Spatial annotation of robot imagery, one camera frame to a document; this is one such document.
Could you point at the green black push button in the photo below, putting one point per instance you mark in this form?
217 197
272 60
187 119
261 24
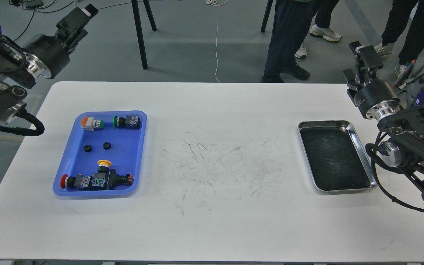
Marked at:
131 122

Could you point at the black red-tipped switch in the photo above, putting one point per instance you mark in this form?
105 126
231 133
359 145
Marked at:
108 180

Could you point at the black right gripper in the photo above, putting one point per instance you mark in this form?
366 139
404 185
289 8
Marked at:
377 99

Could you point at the metal tray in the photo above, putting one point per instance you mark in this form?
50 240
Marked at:
336 157

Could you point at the yellow mushroom push button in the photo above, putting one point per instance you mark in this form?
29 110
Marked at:
104 166

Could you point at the orange white push button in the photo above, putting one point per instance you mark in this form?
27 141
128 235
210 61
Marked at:
89 123

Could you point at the blue plastic tray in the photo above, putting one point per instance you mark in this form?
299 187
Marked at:
125 153

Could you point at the red push button switch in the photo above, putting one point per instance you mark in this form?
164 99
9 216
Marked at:
80 182

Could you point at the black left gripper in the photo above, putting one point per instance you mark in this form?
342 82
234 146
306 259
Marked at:
48 55

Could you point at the person in dark trousers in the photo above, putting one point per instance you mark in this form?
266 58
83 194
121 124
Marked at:
293 20

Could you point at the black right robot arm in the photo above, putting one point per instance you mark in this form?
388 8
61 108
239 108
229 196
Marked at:
399 146

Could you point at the black tripod legs right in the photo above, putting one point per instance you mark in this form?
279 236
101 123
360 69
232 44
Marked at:
267 12

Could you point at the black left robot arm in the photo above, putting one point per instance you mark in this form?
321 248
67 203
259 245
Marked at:
15 81

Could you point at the black tripod legs left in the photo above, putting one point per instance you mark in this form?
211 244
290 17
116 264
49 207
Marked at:
139 30

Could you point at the black tripod legs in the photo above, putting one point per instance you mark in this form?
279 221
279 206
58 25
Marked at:
267 12
139 30

